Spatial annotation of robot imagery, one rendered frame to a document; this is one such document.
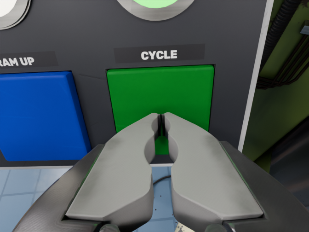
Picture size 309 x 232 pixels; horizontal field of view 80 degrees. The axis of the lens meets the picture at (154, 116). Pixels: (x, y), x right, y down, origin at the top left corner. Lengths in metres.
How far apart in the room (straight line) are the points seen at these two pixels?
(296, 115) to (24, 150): 0.56
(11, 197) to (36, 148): 1.28
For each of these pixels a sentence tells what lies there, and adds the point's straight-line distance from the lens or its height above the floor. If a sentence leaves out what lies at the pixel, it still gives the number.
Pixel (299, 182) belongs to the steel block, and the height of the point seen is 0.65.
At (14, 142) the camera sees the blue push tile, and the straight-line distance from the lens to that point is 0.19.
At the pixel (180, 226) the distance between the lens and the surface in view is 0.49.
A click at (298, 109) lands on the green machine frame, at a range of 0.57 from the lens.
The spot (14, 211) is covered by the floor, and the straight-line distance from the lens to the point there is 1.42.
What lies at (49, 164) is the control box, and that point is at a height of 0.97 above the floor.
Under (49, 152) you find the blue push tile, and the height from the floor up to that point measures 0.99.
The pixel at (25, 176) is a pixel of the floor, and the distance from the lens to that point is 1.45.
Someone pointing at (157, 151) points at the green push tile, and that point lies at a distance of 0.16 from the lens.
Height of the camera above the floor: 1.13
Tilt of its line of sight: 57 degrees down
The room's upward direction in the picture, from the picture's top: 6 degrees counter-clockwise
